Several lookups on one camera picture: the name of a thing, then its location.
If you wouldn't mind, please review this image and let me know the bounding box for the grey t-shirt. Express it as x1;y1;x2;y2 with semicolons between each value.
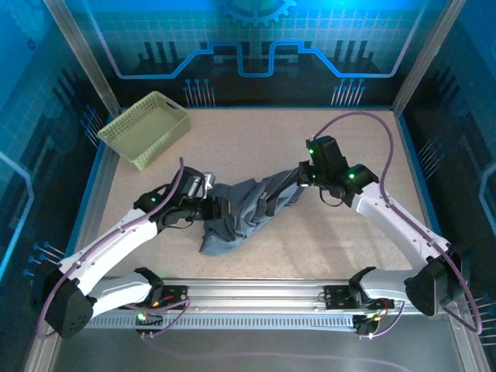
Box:
198;167;307;257

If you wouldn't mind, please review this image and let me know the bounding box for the green plastic basket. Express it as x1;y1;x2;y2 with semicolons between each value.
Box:
96;91;192;171

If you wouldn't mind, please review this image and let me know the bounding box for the black controller box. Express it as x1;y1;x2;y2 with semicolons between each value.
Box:
134;309;164;336
354;313;383;338

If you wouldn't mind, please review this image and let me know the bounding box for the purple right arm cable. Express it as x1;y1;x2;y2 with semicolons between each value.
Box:
313;111;485;340

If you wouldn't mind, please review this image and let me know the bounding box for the aluminium mounting rail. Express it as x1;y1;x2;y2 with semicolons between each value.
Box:
83;275;431;317

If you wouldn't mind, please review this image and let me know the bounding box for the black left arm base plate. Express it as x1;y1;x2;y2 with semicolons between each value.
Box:
154;284;190;311

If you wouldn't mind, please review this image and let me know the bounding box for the slotted grey cable duct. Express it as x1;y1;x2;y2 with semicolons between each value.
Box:
83;312;360;332

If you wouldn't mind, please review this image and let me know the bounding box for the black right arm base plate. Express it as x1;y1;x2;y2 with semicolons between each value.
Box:
323;284;365;311

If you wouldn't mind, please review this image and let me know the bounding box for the aluminium frame post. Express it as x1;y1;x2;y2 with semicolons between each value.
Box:
391;0;464;115
42;0;123;115

